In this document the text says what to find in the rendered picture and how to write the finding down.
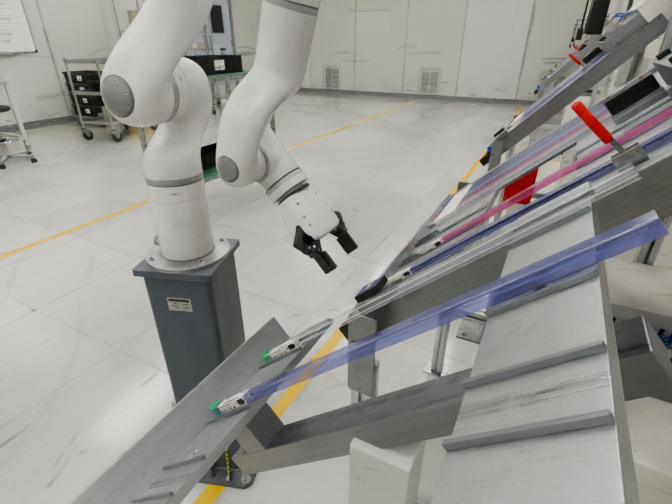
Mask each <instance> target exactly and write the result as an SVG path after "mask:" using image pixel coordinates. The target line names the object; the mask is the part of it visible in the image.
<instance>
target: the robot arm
mask: <svg viewBox="0 0 672 504"><path fill-rule="evenodd" d="M320 2H321V0H262V7H261V15H260V23H259V31H258V39H257V46H256V54H255V60H254V64H253V66H252V68H251V70H250V72H249V73H248V74H247V75H246V76H245V77H244V78H243V80H242V81H241V82H240V83H239V84H238V86H237V87H236V88H235V89H234V91H233V92H232V94H231V95H230V97H229V99H228V101H227V103H226V105H225V107H224V110H223V113H222V116H221V120H220V125H219V131H218V139H217V147H216V167H217V172H218V175H219V177H220V178H221V180H222V181H223V182H224V183H225V184H227V185H228V186H231V187H244V186H247V185H250V184H252V183H254V182H256V183H258V184H259V185H260V187H261V188H262V189H263V191H264V192H265V193H266V195H267V196H268V197H269V199H270V200H271V201H272V202H273V204H277V203H278V207H277V210H278V212H279V214H280V216H281V218H282V220H283V222H284V223H285V225H286V227H287V228H288V230H289V231H290V233H291V234H292V236H293V237H294V242H293V247H294V248H296V249H297V250H299V251H302V253H303V254H304V255H307V256H309V257H310V258H311V259H313V258H314V260H315V261H316V262H317V264H318V265H319V266H320V268H321V269H322V270H323V272H324V273H325V274H328V273H330V272H331V271H333V270H334V269H336V268H337V265H336V263H335V262H334V261H333V259H332V258H331V257H330V255H329V254H328V253H327V251H326V250H324V251H323V252H322V246H321V242H320V239H321V238H323V237H324V236H325V235H327V234H328V233H330V234H332V235H334V236H336V237H338V238H337V239H336V240H337V242H338V243H339V244H340V246H341V247H342V248H343V250H344V251H345V252H346V253H347V254H349V253H351V252H353V251H354V250H356V249H357V248H358V245H357V244H356V243H355V241H354V240H353V239H352V237H351V236H350V235H349V233H348V232H347V231H348V229H347V228H346V227H345V222H344V220H343V218H342V215H341V213H340V212H339V211H334V210H332V209H331V208H330V206H329V205H328V204H327V203H326V201H325V200H324V199H323V198H322V197H321V196H320V195H319V194H318V192H317V191H316V190H315V189H314V188H313V187H312V186H310V184H309V183H308V182H306V181H307V180H308V178H307V176H306V175H305V173H304V172H303V171H302V170H301V168H300V167H299V166H298V164H297V163H296V162H295V160H294V159H293V157H292V156H291V155H290V153H289V152H288V151H287V149H286V148H285V147H284V145H283V144H282V143H281V141H280V140H279V139H278V137H277V136H276V135H275V133H274V132H273V131H272V129H271V128H270V127H269V125H268V123H269V121H270V119H271V117H272V116H273V114H274V113H275V112H276V110H277V109H278V108H279V107H280V106H281V105H282V104H283V103H284V102H285V101H286V100H287V99H288V98H290V97H291V96H292V95H294V94H295V93H296V92H297V91H298V90H299V89H300V87H301V85H302V82H303V79H304V76H305V72H306V67H307V62H308V58H309V53H310V48H311V44H312V39H313V35H314V30H315V25H316V21H317V16H318V11H319V7H320ZM213 3H214V0H145V2H144V4H143V6H142V8H141V9H140V11H139V13H138V14H137V16H136V17H135V19H134V20H133V21H132V23H131V24H130V26H129V27H128V28H127V30H126V31H125V33H124V34H123V36H122V37H121V38H120V40H119V41H118V43H117V45H116V46H115V48H114V49H113V51H112V53H111V54H110V56H109V58H108V60H107V62H106V64H105V67H104V69H103V72H102V76H101V82H100V91H101V96H102V100H103V102H104V104H105V107H106V108H107V110H108V111H109V112H110V114H111V115H112V116H113V117H115V118H116V119H117V120H118V121H120V122H122V123H124V124H126V125H129V126H133V127H148V126H154V125H158V127H157V129H156V131H155V133H154V135H153V137H152V139H151V141H150V142H149V144H148V145H147V147H146V149H145V150H144V152H143V155H142V159H141V161H142V169H143V174H144V178H145V183H146V188H147V192H148V196H149V201H150V205H151V210H152V214H153V218H154V223H155V227H156V232H157V234H155V236H154V244H155V245H154V246H153V247H151V248H150V249H149V250H148V252H147V253H146V257H145V258H146V262H147V264H148V266H149V267H150V268H152V269H153V270H156V271H159V272H163V273H173V274H179V273H189V272H195V271H199V270H203V269H206V268H209V267H211V266H214V265H216V264H218V263H219V262H221V261H222V260H224V259H225V258H226V257H227V255H228V254H229V252H230V246H229V242H228V241H227V240H226V239H225V238H224V237H221V236H218V235H215V234H213V233H212V227H211V220H210V214H209V207H208V201H207V195H206V188H205V182H204V175H203V169H202V163H201V146H202V142H203V138H204V135H205V132H206V129H207V126H208V122H209V119H210V115H211V109H212V92H211V87H210V83H209V80H208V78H207V76H206V74H205V72H204V71H203V69H202V68H201V67H200V66H199V65H198V64H197V63H195V62H194V61H192V60H190V59H187V58H184V57H182V56H183V55H184V53H185V52H186V51H187V49H188V48H189V47H190V46H191V45H192V43H193V42H194V41H195V39H196V38H197V37H198V35H199V34H200V32H201V30H202V29H203V27H204V25H205V23H206V21H207V18H208V16H209V14H210V11H211V8H212V5H213ZM305 182H306V183H305ZM335 229H336V230H335ZM314 245H315V247H313V246H314Z"/></svg>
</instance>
